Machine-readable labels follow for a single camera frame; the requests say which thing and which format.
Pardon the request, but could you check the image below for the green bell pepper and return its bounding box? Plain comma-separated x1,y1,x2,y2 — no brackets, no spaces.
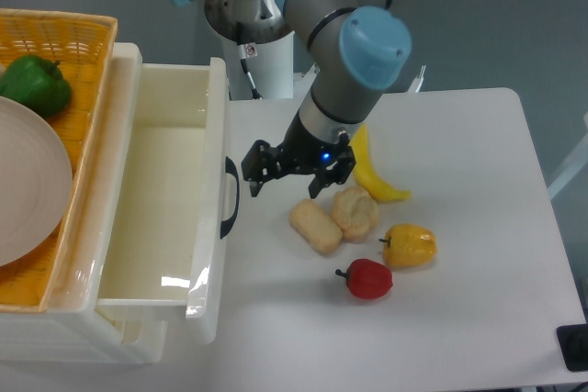
1,54,72,118

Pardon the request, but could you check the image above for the red bell pepper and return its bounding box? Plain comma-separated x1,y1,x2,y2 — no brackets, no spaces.
334,259,393,300

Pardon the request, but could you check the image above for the beige plate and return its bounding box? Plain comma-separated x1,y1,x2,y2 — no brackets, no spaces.
1,97,73,265

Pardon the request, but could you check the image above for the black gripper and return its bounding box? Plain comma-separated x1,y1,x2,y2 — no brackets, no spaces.
241,113,356,199

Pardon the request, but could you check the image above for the yellow bell pepper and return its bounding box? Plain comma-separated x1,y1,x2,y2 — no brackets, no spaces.
379,223,437,268

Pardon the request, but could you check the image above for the black top drawer handle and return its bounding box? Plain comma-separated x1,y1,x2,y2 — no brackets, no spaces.
220,156,241,239

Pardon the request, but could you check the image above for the round bread bun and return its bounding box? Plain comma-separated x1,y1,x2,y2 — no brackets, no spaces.
331,186,379,243

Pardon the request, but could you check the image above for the orange woven basket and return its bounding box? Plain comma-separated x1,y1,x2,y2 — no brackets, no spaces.
0,7,119,314

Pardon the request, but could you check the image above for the yellow banana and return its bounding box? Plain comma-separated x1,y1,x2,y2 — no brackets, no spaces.
350,125,412,203

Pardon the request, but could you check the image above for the white drawer cabinet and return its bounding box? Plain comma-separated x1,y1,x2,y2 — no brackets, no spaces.
1,43,166,364

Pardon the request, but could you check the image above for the oblong bread roll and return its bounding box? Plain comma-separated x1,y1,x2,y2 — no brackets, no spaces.
288,199,343,255

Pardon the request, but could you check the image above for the white drawer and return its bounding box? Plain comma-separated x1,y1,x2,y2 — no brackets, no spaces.
97,58,229,344

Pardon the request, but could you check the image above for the black device at edge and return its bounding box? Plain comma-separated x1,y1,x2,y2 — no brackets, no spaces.
556,323,588,372

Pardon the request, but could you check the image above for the white table frame leg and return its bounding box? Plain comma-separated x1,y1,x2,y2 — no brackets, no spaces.
547,133,587,200

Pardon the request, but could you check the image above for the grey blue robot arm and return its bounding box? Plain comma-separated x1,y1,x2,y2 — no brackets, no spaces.
172,0,412,196

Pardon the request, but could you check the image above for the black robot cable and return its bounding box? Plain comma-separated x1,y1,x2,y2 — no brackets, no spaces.
234,20,264,101

